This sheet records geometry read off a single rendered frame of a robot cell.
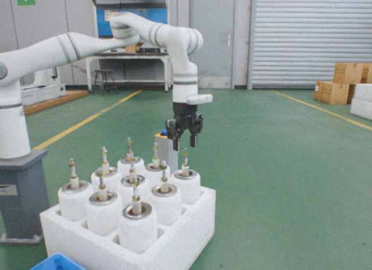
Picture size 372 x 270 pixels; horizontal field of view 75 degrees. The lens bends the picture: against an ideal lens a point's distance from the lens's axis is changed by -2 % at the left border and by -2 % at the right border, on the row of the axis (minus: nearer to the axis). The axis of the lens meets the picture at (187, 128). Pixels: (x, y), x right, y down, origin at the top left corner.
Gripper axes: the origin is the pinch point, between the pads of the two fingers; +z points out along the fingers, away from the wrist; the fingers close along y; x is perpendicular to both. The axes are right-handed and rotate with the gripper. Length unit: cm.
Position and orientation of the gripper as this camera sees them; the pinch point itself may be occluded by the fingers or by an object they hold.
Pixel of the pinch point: (185, 145)
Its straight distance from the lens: 78.2
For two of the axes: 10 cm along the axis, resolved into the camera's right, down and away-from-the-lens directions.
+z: 0.0, 9.6, 2.6
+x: 6.9, 1.9, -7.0
